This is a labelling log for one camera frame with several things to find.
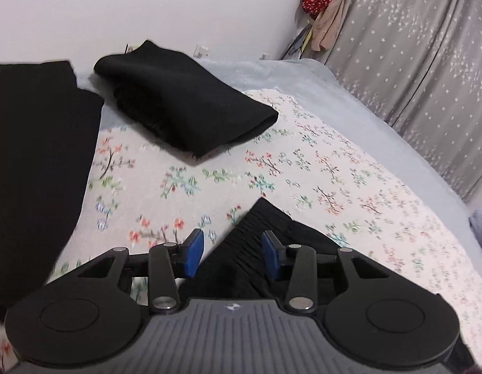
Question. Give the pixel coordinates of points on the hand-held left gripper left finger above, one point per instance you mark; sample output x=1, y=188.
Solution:
x=194, y=253

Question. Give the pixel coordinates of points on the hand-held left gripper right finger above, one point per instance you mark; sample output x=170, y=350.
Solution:
x=270, y=255

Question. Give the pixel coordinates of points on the black pants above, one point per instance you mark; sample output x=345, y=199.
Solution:
x=245, y=233

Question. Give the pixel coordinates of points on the floral bed sheet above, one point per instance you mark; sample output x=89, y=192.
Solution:
x=303, y=156

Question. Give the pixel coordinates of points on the folded black garment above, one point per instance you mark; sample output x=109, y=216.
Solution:
x=186, y=101

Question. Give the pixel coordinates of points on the black cloth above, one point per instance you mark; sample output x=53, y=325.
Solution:
x=34, y=171

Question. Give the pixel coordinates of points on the blue blanket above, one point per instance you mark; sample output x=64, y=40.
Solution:
x=481, y=230

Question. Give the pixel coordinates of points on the dark yellow-edged object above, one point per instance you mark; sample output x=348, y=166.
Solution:
x=297, y=43

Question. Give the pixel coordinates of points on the pink hanging garment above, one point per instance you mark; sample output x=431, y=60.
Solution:
x=328, y=23

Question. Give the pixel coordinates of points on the grey star-print curtain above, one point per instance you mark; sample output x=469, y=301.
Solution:
x=420, y=54

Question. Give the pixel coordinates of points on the white wall socket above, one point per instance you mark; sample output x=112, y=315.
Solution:
x=201, y=50
x=265, y=55

